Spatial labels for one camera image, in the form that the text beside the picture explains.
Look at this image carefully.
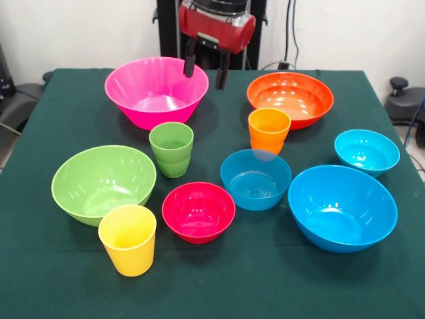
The orange cup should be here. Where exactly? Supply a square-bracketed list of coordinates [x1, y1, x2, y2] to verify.
[248, 108, 292, 157]

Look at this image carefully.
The black pedestal foot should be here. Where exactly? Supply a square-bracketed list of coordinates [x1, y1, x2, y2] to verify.
[0, 71, 54, 134]
[384, 76, 425, 124]

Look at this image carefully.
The green cup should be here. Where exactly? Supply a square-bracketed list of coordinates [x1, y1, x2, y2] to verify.
[148, 122, 195, 179]

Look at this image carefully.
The green bowl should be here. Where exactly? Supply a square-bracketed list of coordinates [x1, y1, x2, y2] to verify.
[50, 144, 157, 228]

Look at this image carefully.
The black hanging cable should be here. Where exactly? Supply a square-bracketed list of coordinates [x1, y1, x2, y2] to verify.
[284, 0, 301, 69]

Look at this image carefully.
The dark equipment box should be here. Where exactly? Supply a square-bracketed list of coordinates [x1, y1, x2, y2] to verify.
[0, 43, 16, 99]

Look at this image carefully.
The yellow cup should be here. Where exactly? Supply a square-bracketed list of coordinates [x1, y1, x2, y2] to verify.
[98, 204, 157, 278]

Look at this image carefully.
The large blue bowl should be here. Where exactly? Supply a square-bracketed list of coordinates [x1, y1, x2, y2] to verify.
[287, 164, 398, 255]

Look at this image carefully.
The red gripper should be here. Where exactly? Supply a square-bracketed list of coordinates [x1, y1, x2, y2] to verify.
[178, 3, 257, 91]

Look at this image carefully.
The small red bowl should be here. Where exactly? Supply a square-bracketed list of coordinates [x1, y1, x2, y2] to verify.
[161, 181, 236, 245]

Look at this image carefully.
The ribbed blue bowl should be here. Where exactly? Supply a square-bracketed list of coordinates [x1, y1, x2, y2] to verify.
[220, 148, 293, 212]

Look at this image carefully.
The large pink bowl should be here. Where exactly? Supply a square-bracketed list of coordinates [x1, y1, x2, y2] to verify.
[104, 56, 210, 132]

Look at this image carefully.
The small turquoise bowl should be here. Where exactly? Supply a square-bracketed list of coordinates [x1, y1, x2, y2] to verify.
[334, 129, 401, 178]

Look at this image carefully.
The dark green table cloth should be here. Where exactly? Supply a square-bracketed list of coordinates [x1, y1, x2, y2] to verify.
[0, 68, 425, 319]

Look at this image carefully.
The orange-red bowl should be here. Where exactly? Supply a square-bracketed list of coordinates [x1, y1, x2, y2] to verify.
[246, 71, 335, 131]

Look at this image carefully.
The blue cable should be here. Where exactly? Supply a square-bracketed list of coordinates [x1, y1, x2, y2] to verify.
[402, 95, 425, 148]

